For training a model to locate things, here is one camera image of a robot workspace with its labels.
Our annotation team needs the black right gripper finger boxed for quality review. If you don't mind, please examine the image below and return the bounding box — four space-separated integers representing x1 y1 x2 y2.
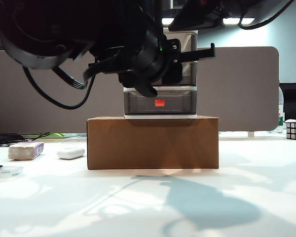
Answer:
168 0 224 31

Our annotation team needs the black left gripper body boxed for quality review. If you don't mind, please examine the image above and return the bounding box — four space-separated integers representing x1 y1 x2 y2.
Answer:
160 38 217 66

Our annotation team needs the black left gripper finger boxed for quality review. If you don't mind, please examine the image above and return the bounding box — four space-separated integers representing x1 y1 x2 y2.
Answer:
161 63 184 85

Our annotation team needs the transparent tape roll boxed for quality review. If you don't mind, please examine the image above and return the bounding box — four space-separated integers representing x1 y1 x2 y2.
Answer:
0 165 24 179

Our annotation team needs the ceiling light panel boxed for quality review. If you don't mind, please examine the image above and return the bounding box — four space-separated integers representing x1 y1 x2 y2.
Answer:
222 16 255 26

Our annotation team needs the grey desk partition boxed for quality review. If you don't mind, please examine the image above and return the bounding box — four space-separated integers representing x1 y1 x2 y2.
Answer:
0 46 280 135

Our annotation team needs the brown cardboard box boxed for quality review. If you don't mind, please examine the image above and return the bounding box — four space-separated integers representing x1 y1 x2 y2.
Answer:
85 115 220 170

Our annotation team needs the clear bottle green label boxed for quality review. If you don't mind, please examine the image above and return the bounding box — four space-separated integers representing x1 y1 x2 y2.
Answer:
277 87 286 134

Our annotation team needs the white earbuds case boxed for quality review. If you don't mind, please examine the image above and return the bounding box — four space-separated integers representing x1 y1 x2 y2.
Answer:
56 146 85 160

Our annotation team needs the purple white tissue pack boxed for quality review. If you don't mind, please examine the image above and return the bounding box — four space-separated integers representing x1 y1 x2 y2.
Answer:
7 141 44 161

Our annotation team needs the white drawer organizer frame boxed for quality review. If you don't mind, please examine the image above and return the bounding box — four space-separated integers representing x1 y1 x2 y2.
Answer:
122 27 198 121

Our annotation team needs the smoky clear drawer red handle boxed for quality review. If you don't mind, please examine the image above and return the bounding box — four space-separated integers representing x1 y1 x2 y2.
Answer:
123 90 196 116

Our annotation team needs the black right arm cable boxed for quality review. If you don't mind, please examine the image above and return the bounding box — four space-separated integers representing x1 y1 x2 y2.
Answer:
237 0 296 31

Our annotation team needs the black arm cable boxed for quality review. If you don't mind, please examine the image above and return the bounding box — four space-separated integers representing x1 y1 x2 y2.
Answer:
237 0 296 31
22 65 97 111

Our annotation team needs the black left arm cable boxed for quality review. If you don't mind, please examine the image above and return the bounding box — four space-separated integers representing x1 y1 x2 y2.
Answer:
22 65 97 111

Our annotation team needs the thin black coiled cable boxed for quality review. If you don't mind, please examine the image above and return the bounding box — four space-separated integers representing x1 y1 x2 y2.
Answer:
19 132 51 143

